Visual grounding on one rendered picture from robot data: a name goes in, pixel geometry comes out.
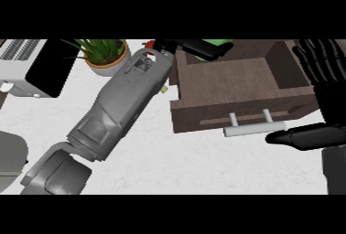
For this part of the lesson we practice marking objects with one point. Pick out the white and black appliance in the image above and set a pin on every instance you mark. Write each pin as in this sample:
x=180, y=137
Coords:
x=31, y=67

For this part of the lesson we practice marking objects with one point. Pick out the grey rounded appliance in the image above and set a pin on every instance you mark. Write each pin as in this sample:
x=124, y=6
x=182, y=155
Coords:
x=10, y=161

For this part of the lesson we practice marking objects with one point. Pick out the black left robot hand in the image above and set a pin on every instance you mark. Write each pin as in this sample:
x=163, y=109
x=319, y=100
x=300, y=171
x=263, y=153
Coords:
x=204, y=48

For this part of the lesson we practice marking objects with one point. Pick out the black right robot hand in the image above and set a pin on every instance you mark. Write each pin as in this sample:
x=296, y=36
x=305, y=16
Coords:
x=328, y=91

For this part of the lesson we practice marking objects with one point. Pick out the green cup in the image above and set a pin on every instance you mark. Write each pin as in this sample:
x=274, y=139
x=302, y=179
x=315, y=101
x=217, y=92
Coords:
x=217, y=41

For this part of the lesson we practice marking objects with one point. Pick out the brown wooden drawer box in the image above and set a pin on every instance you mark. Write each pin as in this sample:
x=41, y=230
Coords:
x=225, y=77

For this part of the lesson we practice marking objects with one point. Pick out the potted green plant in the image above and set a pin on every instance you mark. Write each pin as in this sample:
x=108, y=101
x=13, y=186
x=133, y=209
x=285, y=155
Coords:
x=102, y=55

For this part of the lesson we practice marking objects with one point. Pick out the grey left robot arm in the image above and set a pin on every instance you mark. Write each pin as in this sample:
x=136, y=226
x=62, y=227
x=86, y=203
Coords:
x=117, y=100

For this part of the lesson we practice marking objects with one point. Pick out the small yellow-green object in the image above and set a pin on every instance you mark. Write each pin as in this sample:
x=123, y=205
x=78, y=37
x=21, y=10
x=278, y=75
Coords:
x=164, y=89

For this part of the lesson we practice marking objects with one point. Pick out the brown wooden drawer front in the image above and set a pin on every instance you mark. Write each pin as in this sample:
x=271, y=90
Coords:
x=216, y=117

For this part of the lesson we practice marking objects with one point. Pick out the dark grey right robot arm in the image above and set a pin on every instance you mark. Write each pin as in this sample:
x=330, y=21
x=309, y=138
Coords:
x=334, y=170

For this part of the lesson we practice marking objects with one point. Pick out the small red object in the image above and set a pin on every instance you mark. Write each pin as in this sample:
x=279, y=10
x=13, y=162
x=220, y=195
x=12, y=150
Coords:
x=149, y=43

